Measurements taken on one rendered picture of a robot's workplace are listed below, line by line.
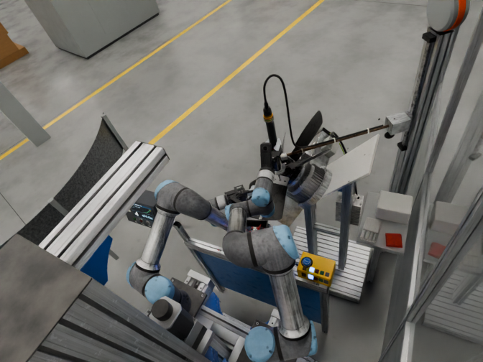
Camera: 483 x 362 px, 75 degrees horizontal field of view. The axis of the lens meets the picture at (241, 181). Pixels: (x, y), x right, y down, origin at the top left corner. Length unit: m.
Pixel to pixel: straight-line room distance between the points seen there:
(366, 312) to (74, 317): 2.23
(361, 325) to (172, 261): 1.65
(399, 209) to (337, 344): 1.13
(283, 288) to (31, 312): 0.72
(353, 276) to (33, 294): 2.26
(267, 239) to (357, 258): 1.75
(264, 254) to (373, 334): 1.70
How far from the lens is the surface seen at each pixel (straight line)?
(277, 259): 1.01
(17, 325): 0.69
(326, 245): 2.73
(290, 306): 1.15
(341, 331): 2.58
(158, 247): 1.50
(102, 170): 3.05
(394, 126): 1.69
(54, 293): 0.67
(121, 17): 7.60
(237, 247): 1.01
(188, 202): 1.36
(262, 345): 1.27
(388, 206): 1.88
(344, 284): 2.60
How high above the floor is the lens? 2.49
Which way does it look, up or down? 48 degrees down
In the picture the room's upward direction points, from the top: 18 degrees counter-clockwise
